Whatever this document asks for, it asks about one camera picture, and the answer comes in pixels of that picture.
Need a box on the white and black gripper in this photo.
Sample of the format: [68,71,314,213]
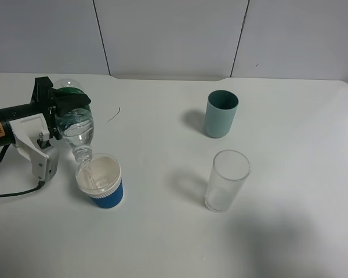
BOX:
[10,76,92,157]

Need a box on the clear bottle with green label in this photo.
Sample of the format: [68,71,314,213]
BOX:
[52,78,96,166]

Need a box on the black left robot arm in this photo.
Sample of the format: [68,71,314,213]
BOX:
[0,76,91,162]

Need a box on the blue and white cup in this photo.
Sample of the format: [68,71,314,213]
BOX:
[75,153,124,209]

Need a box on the teal green cup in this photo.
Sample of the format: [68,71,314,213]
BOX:
[204,90,239,138]

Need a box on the clear glass tumbler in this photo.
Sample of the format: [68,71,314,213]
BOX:
[205,149,251,213]

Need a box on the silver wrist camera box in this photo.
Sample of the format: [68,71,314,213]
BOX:
[30,146,59,182]

